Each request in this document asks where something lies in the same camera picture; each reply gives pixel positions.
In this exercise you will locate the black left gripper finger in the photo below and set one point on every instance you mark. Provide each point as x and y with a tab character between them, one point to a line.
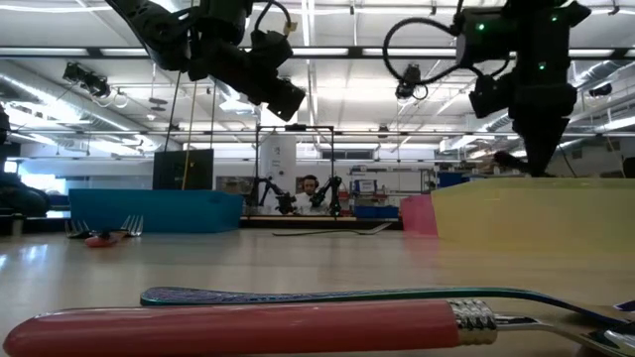
288	101

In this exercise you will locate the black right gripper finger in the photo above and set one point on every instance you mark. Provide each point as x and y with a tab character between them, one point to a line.
541	144

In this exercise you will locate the silver utensil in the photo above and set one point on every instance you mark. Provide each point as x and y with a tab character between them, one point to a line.
377	229

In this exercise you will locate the iridescent blue fork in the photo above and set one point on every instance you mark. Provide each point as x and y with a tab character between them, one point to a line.
223	296

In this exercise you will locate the black fork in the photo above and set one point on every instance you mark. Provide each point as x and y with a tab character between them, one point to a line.
77	230

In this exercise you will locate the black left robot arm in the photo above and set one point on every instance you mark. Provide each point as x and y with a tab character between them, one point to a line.
149	25

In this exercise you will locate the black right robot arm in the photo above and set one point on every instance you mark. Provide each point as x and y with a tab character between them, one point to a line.
536	30

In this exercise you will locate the black background robot arm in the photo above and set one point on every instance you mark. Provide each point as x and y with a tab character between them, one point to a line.
336	191
285	202

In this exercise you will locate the white column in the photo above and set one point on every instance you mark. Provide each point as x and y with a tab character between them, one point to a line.
278	158

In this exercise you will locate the yellow plastic bin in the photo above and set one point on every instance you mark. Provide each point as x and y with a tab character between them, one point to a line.
536	218

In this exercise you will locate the person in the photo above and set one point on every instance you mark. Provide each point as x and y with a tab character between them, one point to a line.
310	186

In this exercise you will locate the blue box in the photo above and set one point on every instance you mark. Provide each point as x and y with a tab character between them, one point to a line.
451	179

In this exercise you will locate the black panel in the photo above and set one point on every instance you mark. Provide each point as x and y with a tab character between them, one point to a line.
171	168

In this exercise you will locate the red plastic bin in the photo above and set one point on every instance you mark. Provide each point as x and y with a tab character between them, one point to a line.
419	215

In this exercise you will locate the blue storage crate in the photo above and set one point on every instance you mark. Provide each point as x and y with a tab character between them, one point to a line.
377	212

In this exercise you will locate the black ceiling device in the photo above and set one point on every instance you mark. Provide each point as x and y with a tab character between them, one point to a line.
84	78

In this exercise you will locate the blue plastic bin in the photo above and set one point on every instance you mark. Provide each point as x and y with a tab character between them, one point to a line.
159	210

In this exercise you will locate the thin black station frame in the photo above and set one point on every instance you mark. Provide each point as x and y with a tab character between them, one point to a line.
295	127

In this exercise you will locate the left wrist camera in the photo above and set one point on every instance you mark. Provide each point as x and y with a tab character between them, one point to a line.
270	49

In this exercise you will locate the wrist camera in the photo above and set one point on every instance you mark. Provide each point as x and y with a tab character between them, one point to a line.
270	49
491	96

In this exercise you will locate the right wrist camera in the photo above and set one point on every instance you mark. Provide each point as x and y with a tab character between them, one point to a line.
491	96

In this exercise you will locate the black overhead camera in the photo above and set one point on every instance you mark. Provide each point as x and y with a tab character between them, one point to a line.
409	77

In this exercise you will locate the silver ventilation duct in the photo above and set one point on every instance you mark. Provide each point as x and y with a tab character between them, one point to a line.
49	94

